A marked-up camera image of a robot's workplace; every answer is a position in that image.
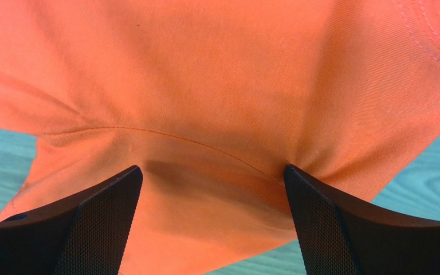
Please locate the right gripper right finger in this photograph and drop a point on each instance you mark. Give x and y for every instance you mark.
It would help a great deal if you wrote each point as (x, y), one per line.
(339, 233)

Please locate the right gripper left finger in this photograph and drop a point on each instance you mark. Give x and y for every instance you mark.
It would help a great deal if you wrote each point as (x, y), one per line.
(84, 233)

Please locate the orange t shirt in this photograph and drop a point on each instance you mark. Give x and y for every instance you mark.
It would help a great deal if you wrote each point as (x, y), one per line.
(212, 99)

